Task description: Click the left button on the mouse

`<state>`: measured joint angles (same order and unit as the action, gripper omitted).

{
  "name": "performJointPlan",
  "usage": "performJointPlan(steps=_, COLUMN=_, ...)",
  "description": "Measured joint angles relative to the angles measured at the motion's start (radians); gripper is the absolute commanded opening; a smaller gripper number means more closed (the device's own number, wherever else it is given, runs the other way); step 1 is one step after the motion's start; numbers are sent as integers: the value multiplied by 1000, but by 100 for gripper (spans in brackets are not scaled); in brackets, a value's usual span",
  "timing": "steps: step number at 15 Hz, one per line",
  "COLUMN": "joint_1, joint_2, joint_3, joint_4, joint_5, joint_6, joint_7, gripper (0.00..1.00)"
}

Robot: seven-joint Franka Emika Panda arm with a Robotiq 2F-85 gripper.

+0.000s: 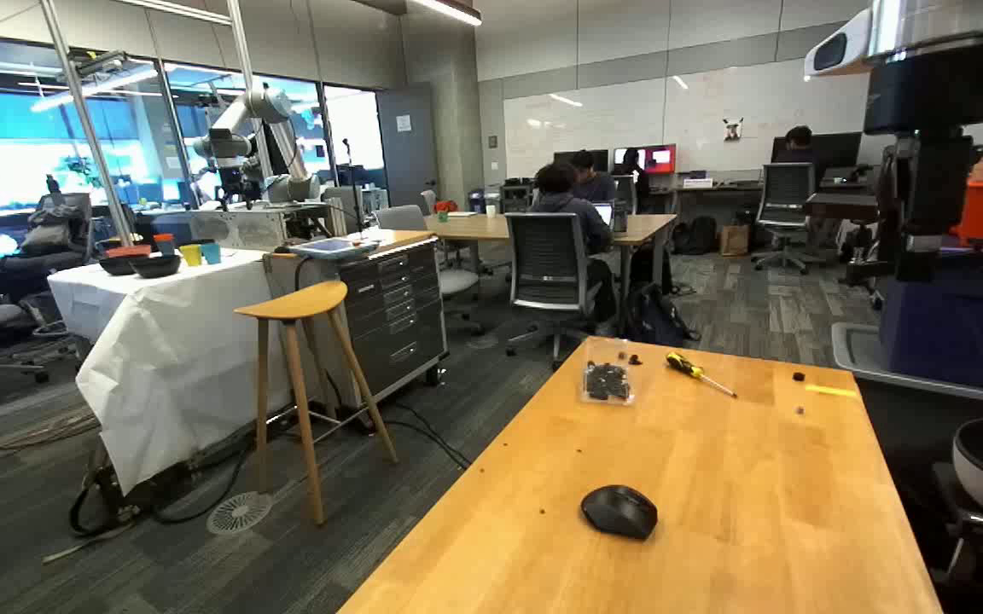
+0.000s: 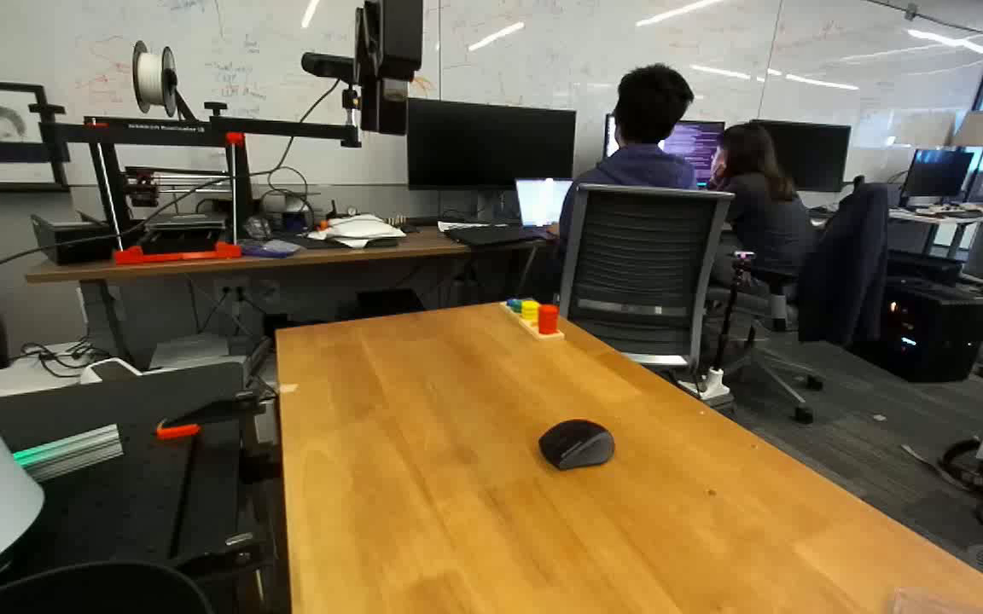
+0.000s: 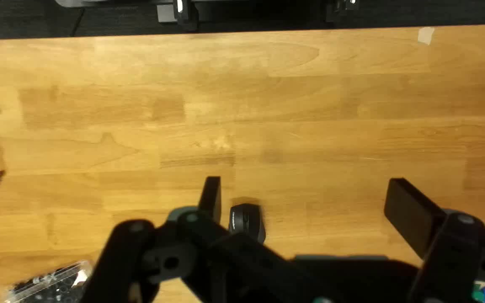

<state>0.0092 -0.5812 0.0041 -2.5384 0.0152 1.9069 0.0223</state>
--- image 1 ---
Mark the black computer mouse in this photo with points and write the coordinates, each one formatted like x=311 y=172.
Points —
x=620 y=509

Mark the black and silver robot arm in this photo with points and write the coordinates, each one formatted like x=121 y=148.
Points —
x=922 y=64

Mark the grey mesh office chair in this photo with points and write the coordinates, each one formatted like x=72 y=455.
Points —
x=553 y=297

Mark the wooden office desk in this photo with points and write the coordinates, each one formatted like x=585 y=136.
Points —
x=522 y=231

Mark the grey metal drawer cabinet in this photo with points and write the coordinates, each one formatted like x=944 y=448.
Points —
x=394 y=302

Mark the seated person in dark top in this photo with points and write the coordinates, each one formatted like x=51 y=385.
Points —
x=553 y=191

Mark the wooden bar stool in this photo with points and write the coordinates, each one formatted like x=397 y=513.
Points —
x=290 y=319

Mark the grey office chair far right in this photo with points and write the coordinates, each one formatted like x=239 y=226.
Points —
x=784 y=216

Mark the table with white cloth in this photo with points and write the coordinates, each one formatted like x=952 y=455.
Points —
x=171 y=365

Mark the yellow tape strip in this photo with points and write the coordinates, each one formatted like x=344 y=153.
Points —
x=831 y=392

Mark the yellow handled screwdriver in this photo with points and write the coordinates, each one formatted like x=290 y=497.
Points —
x=682 y=363

